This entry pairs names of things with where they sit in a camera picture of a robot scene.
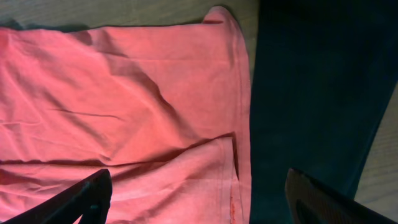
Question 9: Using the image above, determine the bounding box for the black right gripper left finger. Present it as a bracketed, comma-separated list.
[4, 169, 113, 224]

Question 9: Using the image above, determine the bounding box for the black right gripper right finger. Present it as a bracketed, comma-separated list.
[285, 169, 397, 224]

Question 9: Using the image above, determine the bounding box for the red orange t-shirt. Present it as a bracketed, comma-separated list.
[1, 7, 251, 223]

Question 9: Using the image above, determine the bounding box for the black garment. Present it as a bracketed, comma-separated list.
[250, 0, 397, 223]

